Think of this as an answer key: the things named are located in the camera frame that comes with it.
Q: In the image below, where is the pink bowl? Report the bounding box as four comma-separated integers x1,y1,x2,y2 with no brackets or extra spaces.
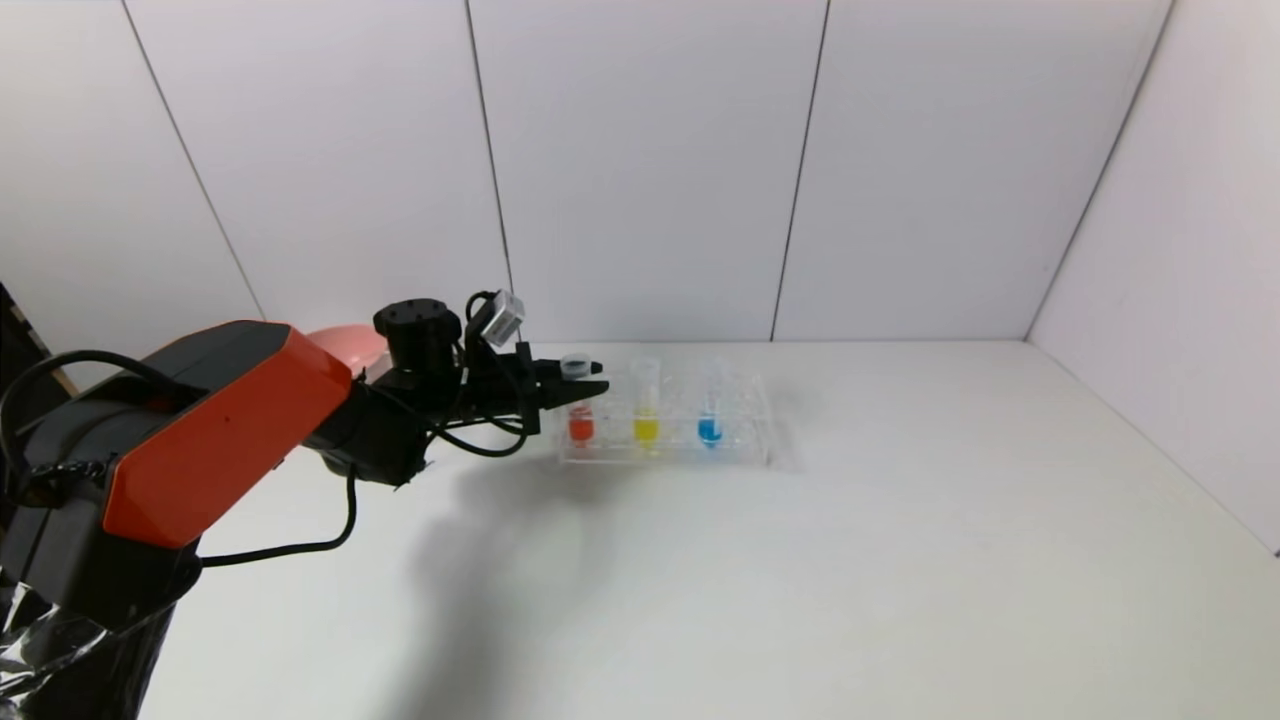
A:
304,324,392,383

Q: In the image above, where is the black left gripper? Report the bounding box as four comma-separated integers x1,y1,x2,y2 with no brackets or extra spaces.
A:
467,341,610,436

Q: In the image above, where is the test tube with yellow pigment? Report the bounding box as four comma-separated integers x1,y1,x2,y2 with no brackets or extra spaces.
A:
629,356,664,453

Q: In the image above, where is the clear plastic test tube rack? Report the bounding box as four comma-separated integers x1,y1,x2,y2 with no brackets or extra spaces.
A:
555,368,774,470

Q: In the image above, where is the plastic wrapped robot torso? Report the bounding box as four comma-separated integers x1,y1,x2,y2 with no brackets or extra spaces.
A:
0,585,177,720

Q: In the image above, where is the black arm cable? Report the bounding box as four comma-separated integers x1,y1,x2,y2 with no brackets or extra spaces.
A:
198,468,361,569

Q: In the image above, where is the test tube with blue pigment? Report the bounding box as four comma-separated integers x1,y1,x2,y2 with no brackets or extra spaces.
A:
696,358,727,451

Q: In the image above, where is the test tube with red pigment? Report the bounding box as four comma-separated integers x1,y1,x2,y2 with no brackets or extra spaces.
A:
560,352,602,448

